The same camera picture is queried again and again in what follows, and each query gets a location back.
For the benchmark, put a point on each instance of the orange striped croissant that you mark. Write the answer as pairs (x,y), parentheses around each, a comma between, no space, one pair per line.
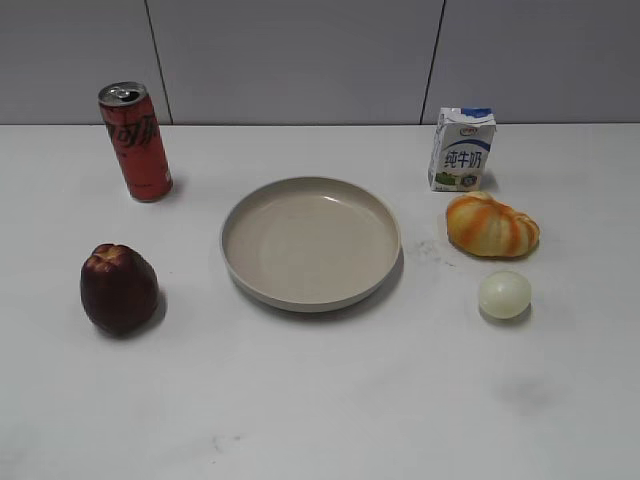
(484,227)

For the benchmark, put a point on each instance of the beige round plate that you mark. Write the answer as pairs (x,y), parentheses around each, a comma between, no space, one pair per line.
(310,244)

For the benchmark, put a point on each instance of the white blue milk carton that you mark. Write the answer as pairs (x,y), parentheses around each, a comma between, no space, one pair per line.
(462,143)

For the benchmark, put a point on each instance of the white peeled onion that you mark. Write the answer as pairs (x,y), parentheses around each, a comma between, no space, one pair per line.
(504,294)

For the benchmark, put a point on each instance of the dark red apple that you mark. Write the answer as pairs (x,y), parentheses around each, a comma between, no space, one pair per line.
(119,289)

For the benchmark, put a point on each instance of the red cola can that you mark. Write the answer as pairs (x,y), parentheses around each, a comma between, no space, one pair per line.
(129,116)

